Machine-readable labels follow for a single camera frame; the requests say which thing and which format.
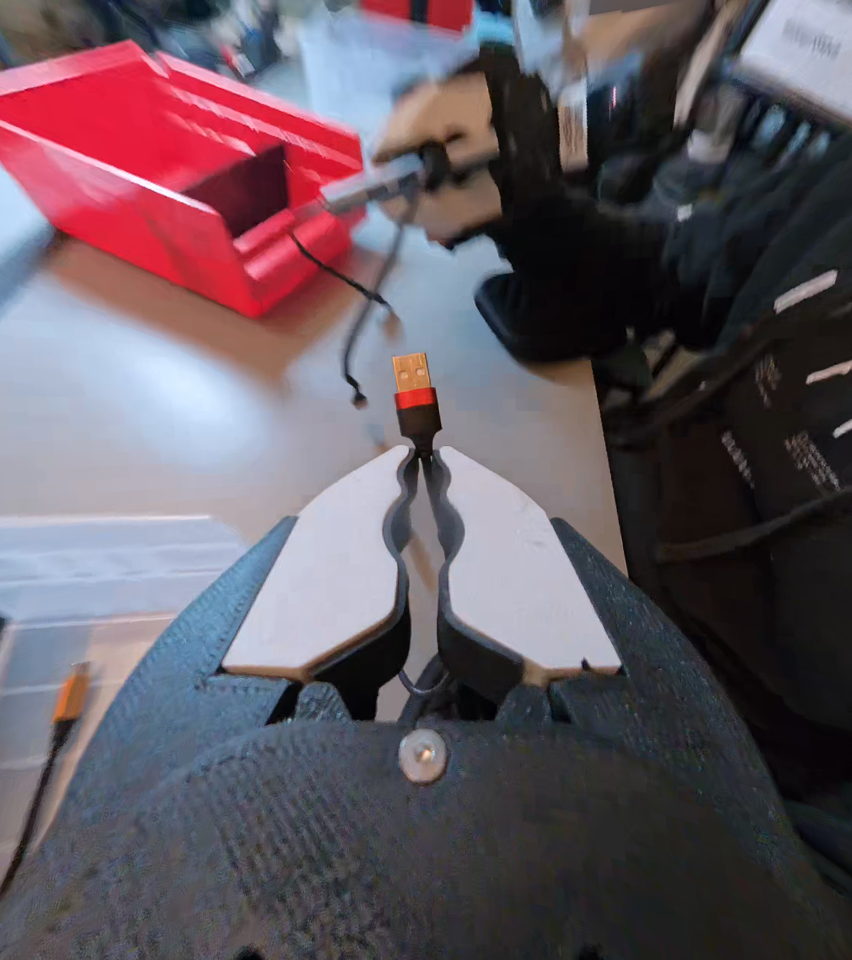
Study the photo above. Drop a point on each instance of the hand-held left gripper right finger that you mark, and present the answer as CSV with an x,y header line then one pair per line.
x,y
523,592

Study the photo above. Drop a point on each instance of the grey slim USB hub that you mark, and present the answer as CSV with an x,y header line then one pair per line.
x,y
373,187

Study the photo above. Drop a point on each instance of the clear plastic bin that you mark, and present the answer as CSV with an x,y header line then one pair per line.
x,y
95,562

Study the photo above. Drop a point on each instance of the red plastic bin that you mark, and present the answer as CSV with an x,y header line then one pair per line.
x,y
95,150

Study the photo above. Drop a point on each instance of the red crate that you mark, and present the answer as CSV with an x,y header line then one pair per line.
x,y
426,11

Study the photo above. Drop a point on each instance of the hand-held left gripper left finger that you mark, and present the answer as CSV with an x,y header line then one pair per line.
x,y
321,585

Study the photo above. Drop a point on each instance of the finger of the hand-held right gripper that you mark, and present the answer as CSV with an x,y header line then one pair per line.
x,y
463,206
441,112

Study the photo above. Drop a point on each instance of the white printed sign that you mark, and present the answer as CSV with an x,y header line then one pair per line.
x,y
816,52

